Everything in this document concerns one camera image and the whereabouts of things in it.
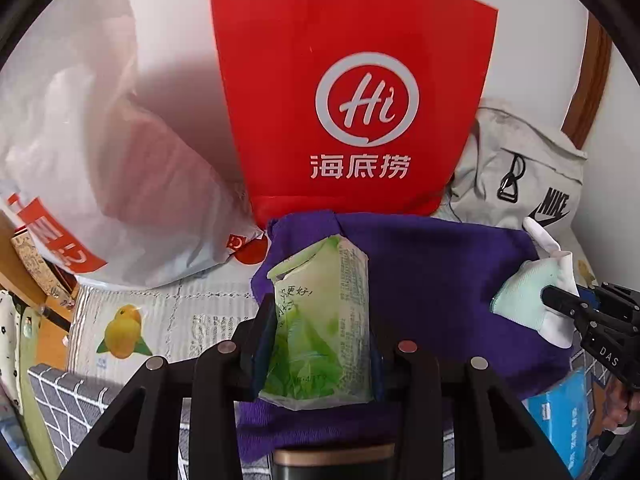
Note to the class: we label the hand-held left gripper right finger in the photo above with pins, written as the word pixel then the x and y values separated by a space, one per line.
pixel 377 377

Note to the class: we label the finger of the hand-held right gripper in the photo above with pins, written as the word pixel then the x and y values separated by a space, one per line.
pixel 562 302
pixel 590 296

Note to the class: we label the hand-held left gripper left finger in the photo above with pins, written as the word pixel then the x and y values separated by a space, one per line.
pixel 262 355

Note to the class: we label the green tissue packet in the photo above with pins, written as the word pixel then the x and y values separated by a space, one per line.
pixel 320 310

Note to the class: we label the dark green box gold rim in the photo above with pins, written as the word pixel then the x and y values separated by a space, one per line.
pixel 330 466

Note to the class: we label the person's right hand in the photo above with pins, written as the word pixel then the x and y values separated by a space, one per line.
pixel 616 402

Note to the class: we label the blue packet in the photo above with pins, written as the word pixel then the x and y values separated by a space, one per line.
pixel 555 420

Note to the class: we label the fruit printed quilt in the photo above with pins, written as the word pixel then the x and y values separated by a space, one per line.
pixel 175 310

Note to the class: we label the purple cloth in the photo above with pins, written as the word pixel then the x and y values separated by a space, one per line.
pixel 425 270

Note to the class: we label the grey bag black logo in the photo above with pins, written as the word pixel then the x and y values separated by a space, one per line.
pixel 500 130

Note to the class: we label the light green cloth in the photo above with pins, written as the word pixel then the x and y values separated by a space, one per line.
pixel 35 385

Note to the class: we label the patterned brown box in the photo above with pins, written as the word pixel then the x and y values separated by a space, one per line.
pixel 37 262

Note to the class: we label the white plastic bag orange print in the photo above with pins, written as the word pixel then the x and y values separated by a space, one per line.
pixel 100 135

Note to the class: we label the red paper bag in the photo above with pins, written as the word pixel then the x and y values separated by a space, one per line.
pixel 280 35

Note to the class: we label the brown wooden door frame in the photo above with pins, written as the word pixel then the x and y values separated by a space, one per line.
pixel 590 75

